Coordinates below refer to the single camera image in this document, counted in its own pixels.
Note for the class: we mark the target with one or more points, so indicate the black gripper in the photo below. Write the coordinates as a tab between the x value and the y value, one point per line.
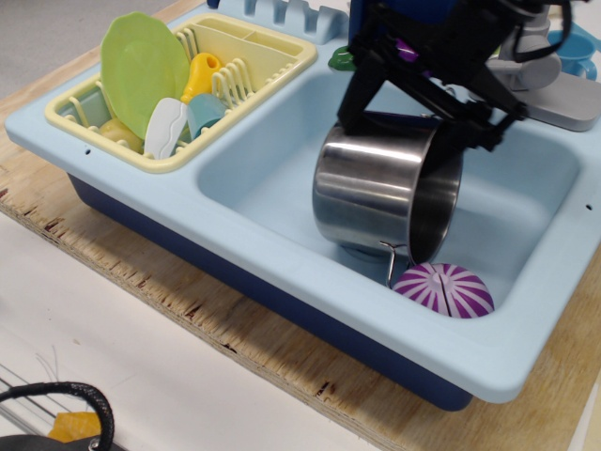
450	77

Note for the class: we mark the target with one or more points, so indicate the stainless steel pot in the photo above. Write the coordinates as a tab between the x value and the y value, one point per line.
369	194

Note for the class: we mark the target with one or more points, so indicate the light blue toy sink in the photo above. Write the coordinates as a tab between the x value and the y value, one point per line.
527	223

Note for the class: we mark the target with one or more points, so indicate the purple toy eggplant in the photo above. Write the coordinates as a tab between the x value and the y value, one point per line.
343	60

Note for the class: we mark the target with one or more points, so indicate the grey toy faucet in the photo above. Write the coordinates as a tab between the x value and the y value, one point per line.
554	97

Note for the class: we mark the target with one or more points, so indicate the blue plastic cup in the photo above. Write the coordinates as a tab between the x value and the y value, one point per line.
576	54

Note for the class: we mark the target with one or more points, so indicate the purple white striped onion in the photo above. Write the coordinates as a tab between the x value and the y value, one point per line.
446	289

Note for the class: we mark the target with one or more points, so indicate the teal plastic cup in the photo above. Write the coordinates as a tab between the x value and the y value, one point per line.
204	111

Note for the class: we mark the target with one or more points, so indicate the yellow dish rack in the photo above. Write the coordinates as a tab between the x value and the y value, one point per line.
256	62

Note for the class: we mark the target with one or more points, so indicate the green plastic plate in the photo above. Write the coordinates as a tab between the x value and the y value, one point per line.
141	63

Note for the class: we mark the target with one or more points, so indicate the plywood board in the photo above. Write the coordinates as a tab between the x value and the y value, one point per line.
188	363

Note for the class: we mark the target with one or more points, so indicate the yellow potato toy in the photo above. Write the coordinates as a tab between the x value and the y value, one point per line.
115	130

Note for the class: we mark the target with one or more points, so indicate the yellow tape piece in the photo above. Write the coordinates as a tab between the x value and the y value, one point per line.
73	426

